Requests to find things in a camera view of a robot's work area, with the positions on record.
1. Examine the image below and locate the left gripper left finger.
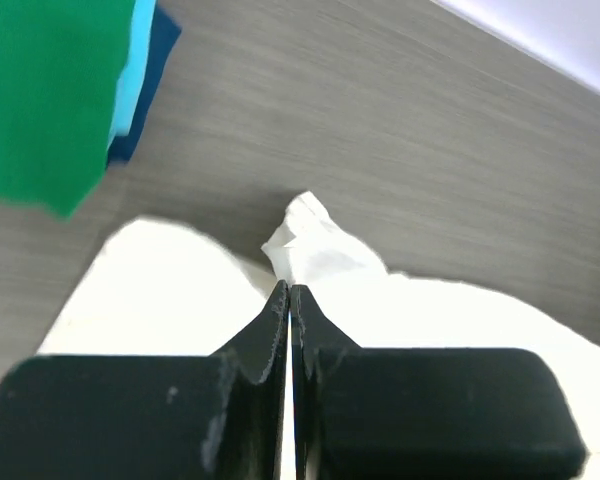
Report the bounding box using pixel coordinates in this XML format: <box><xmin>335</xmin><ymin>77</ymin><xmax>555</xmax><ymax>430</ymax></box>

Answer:
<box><xmin>0</xmin><ymin>282</ymin><xmax>289</xmax><ymax>479</ymax></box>

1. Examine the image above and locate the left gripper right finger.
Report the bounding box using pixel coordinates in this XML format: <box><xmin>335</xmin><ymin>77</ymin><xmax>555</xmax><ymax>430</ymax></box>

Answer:
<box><xmin>289</xmin><ymin>285</ymin><xmax>586</xmax><ymax>479</ymax></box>

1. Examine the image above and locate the white t shirt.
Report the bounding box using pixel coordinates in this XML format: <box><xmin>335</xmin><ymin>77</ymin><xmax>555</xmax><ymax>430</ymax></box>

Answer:
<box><xmin>39</xmin><ymin>192</ymin><xmax>600</xmax><ymax>479</ymax></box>

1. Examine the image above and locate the light blue folded t shirt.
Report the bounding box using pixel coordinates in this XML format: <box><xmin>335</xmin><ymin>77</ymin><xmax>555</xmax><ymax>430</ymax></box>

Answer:
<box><xmin>108</xmin><ymin>0</ymin><xmax>156</xmax><ymax>145</ymax></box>

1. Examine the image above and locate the green folded t shirt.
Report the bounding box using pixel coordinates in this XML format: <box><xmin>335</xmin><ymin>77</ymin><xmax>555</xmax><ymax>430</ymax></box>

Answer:
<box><xmin>0</xmin><ymin>1</ymin><xmax>134</xmax><ymax>217</ymax></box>

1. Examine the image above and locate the dark blue folded t shirt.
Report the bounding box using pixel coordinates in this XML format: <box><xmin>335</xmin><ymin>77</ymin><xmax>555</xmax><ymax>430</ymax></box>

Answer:
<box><xmin>107</xmin><ymin>3</ymin><xmax>181</xmax><ymax>164</ymax></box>

